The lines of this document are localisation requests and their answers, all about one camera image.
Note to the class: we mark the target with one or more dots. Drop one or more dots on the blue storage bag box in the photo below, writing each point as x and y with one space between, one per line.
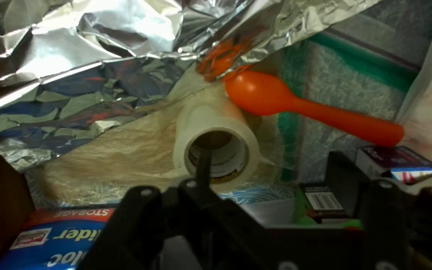
56 239

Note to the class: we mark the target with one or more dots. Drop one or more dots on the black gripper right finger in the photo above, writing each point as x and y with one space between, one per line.
397 225

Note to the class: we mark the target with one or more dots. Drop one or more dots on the small box with barcode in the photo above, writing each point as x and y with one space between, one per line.
320 204

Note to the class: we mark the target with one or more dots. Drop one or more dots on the orange plastic spoon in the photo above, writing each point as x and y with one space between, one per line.
266 95

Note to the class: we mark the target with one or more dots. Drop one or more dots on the crumpled aluminium foil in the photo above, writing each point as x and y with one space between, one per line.
74 69

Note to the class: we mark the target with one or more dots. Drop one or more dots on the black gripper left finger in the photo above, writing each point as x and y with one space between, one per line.
149 230

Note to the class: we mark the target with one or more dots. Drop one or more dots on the white tape roll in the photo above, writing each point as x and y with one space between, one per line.
212 122

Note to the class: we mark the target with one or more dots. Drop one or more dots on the small dark blue box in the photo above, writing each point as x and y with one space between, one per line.
406 167

